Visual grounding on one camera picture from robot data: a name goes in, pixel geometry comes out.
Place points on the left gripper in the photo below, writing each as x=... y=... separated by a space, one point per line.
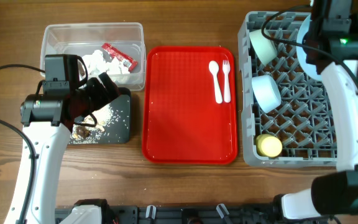
x=102 y=98

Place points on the white tissue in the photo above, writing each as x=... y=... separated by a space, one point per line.
x=96 y=64

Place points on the rice and peanut leftovers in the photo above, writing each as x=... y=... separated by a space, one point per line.
x=101 y=119

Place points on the red snack wrapper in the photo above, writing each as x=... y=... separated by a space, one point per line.
x=126 y=60

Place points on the white plastic spoon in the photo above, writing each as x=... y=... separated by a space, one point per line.
x=214 y=69

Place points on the light blue bowl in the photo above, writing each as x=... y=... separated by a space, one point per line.
x=266 y=93

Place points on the green bowl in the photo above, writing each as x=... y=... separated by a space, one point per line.
x=263 y=47

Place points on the light blue plate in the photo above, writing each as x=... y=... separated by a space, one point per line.
x=309 y=69

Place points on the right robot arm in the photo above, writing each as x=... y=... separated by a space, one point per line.
x=327 y=45

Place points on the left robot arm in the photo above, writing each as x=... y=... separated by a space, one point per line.
x=48 y=117

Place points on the grey dishwasher rack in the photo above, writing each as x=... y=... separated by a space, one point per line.
x=303 y=121

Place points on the black plastic tray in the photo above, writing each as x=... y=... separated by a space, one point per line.
x=121 y=124

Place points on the clear plastic bin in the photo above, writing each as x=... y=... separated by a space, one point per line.
x=83 y=39

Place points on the red serving tray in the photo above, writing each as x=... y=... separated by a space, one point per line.
x=183 y=123

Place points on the pink plastic fork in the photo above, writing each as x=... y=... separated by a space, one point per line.
x=226 y=70

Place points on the yellow cup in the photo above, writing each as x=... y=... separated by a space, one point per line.
x=268 y=145

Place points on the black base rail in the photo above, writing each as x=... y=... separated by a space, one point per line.
x=247 y=213

